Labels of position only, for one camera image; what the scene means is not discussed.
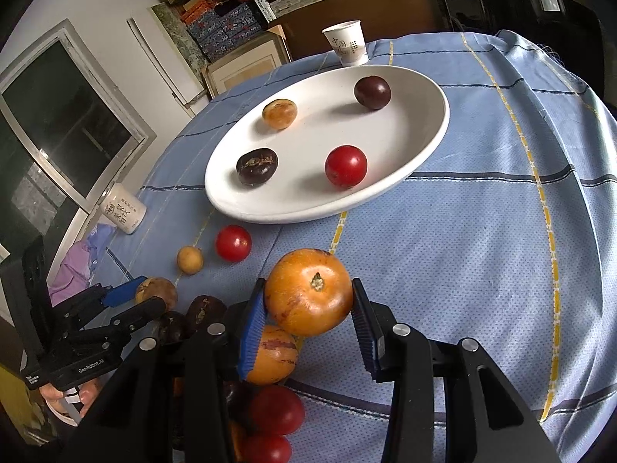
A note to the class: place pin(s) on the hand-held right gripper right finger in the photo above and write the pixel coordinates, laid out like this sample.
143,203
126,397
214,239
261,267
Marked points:
364,330

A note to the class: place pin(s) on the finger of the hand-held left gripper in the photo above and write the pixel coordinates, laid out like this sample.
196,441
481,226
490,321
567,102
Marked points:
125,290
140,313

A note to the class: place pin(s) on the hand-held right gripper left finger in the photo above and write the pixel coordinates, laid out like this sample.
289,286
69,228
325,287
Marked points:
253,335

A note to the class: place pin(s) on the yellow striped melon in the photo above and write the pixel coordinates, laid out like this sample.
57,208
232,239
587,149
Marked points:
277,354

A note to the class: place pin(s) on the tan round fruit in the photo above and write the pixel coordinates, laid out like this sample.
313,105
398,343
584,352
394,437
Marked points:
156,287

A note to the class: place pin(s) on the dark brown wrinkled fruit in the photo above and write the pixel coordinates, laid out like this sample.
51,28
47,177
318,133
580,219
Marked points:
257,167
237,400
205,311
176,328

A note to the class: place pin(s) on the large orange round fruit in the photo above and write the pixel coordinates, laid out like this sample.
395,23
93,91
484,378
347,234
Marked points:
299,299

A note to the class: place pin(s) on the small yellow round fruit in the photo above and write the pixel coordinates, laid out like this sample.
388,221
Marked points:
190,260

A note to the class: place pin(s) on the red tomato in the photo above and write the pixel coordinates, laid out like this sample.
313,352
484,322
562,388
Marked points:
277,410
267,451
345,166
233,243

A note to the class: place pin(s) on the orange mandarin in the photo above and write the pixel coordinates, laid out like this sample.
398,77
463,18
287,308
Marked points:
237,443

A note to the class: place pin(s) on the white oval plate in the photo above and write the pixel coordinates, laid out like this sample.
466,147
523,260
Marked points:
308,173

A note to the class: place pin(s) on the person's left hand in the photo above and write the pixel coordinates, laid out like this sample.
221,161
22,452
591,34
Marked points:
90,395

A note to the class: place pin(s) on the purple cloth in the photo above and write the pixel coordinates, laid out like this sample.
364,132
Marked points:
72,265

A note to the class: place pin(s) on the white printed can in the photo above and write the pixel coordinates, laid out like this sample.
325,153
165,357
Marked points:
123,210

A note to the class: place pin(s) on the blue checked tablecloth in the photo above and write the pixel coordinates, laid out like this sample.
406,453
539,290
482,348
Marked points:
458,251

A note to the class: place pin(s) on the white framed window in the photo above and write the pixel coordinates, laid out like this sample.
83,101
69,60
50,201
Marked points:
62,106

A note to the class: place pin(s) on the small yellow-orange fruit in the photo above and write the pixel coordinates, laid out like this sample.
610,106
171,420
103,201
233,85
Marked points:
279,113

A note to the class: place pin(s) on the white leaning strips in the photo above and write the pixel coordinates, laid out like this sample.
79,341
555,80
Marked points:
159,62

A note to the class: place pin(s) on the dark purple plum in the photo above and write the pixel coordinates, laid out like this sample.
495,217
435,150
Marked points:
372,92

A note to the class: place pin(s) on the shallow wooden framed box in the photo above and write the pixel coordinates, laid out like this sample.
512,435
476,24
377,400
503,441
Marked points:
246,65

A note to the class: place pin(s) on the grey marble slab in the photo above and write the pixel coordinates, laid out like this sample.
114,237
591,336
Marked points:
178,33

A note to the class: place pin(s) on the stack of blue patterned boxes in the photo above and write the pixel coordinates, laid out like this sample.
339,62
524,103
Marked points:
221,29

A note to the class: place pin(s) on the white paper cup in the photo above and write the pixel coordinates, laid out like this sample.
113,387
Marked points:
349,41

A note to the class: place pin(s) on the brown wooden cabinet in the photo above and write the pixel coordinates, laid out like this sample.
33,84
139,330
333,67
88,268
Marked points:
385,9

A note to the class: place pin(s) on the dark glossy screen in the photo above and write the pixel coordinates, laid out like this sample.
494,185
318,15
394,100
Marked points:
506,14

